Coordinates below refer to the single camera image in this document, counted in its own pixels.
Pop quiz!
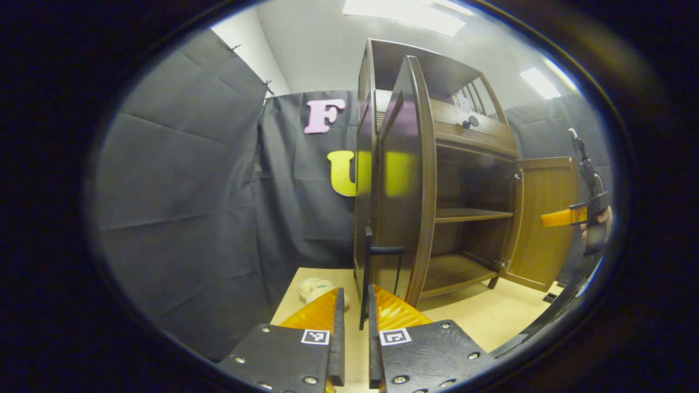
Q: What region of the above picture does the black backdrop cloth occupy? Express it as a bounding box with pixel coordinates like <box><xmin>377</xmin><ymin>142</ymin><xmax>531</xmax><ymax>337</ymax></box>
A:
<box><xmin>93</xmin><ymin>28</ymin><xmax>612</xmax><ymax>361</ymax></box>

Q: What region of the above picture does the wooden drawer with black knob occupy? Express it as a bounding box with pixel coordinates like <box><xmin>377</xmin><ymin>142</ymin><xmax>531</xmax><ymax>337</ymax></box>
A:
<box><xmin>376</xmin><ymin>90</ymin><xmax>518</xmax><ymax>159</ymax></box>

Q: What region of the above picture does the small ceiling light panel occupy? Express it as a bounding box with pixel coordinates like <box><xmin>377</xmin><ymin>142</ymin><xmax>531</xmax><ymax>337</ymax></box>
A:
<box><xmin>520</xmin><ymin>67</ymin><xmax>563</xmax><ymax>100</ymax></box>

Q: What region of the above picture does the crumpled white cloth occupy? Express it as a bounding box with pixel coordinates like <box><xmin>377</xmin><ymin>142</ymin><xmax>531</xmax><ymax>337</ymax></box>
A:
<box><xmin>298</xmin><ymin>277</ymin><xmax>351</xmax><ymax>307</ymax></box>

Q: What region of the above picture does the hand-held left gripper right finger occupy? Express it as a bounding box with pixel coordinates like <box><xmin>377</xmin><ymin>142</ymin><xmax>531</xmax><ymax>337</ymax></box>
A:
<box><xmin>367</xmin><ymin>284</ymin><xmax>496</xmax><ymax>393</ymax></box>

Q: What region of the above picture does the large ceiling light panel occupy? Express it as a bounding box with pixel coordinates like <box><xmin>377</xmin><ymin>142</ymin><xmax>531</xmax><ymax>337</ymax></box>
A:
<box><xmin>343</xmin><ymin>0</ymin><xmax>466</xmax><ymax>37</ymax></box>

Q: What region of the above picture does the wooden shoe cabinet door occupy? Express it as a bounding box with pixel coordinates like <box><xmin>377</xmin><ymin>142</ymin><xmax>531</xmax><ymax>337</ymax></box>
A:
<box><xmin>359</xmin><ymin>55</ymin><xmax>439</xmax><ymax>331</ymax></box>
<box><xmin>501</xmin><ymin>157</ymin><xmax>579</xmax><ymax>293</ymax></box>

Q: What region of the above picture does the row of thin upright books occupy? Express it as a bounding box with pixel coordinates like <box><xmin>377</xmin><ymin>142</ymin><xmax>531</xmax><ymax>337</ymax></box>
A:
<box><xmin>452</xmin><ymin>82</ymin><xmax>482</xmax><ymax>111</ymax></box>

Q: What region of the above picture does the wooden double-door shoe cabinet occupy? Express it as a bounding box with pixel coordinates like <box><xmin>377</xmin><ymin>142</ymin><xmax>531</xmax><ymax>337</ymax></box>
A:
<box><xmin>353</xmin><ymin>38</ymin><xmax>519</xmax><ymax>300</ymax></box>

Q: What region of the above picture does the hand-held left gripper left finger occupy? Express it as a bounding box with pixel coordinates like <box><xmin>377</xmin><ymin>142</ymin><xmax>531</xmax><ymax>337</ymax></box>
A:
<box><xmin>217</xmin><ymin>287</ymin><xmax>346</xmax><ymax>393</ymax></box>

